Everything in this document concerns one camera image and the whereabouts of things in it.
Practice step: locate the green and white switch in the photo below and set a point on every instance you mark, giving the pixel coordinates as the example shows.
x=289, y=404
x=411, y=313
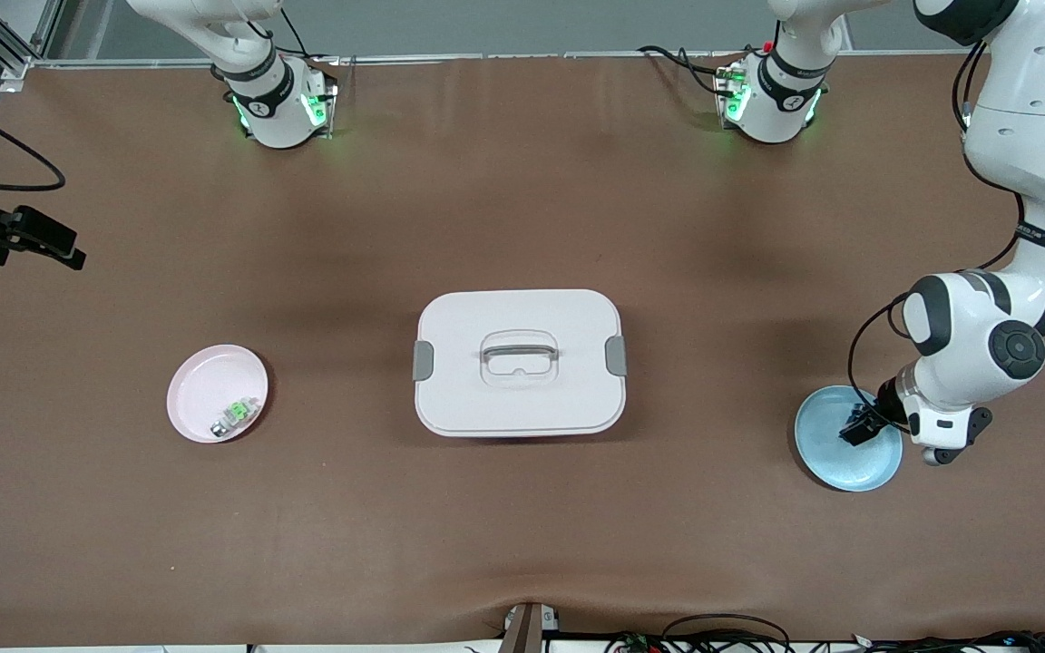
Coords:
x=236, y=415

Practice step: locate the silver table edge rail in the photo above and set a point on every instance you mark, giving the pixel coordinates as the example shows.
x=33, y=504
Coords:
x=486, y=58

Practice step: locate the blue round plate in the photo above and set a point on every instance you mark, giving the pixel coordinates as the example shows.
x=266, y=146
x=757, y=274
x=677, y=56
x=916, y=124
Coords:
x=835, y=462

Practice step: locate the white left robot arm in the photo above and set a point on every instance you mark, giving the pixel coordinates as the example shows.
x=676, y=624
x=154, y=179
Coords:
x=1030, y=91

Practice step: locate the brown table mat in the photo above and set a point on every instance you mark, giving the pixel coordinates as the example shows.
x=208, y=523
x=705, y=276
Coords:
x=522, y=544

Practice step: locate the grey box latch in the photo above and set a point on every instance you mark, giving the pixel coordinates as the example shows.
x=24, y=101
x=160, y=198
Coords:
x=616, y=355
x=423, y=361

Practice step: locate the white lidded storage box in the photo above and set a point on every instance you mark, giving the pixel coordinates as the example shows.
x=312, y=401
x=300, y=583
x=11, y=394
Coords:
x=522, y=404

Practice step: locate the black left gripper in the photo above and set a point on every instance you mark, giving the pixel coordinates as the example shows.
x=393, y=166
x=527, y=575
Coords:
x=885, y=402

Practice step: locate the pink round plate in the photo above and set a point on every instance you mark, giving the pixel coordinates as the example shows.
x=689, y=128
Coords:
x=200, y=385

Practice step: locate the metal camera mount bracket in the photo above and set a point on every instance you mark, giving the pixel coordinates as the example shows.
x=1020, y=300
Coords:
x=527, y=628

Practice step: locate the aluminium frame profile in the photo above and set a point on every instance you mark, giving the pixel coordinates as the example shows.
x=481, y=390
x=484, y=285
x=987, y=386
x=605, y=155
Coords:
x=14, y=45

